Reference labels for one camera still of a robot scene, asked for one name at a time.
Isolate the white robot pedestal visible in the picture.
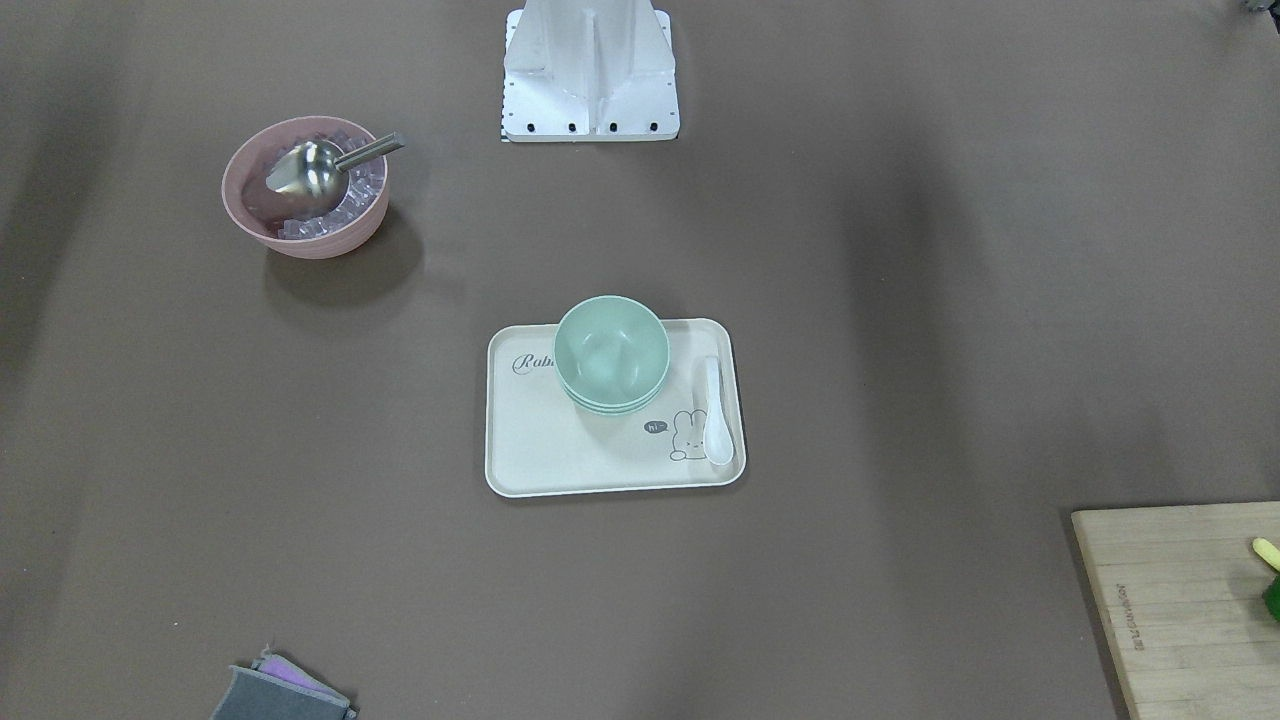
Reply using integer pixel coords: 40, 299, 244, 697
500, 1, 681, 143

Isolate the yellow plastic knife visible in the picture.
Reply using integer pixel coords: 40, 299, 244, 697
1251, 537, 1280, 573

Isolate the green bowl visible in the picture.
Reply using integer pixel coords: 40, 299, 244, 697
572, 398, 652, 416
561, 384, 660, 407
553, 295, 672, 404

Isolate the green bowl on tray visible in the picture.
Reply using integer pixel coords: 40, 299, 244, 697
572, 398, 652, 416

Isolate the cream serving tray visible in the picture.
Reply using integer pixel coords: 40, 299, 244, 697
484, 318, 748, 498

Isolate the green lime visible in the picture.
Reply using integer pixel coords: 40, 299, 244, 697
1262, 575, 1280, 623

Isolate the grey folded cloth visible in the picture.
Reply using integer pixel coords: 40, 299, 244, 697
211, 650, 358, 719

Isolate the pink bowl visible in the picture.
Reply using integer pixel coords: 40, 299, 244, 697
221, 117, 390, 259

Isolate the metal ice scoop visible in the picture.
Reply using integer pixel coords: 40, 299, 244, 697
262, 132, 406, 219

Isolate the white ceramic spoon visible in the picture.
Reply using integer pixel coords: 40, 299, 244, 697
703, 356, 735, 466

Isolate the bamboo cutting board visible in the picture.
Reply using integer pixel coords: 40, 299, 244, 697
1071, 501, 1279, 719

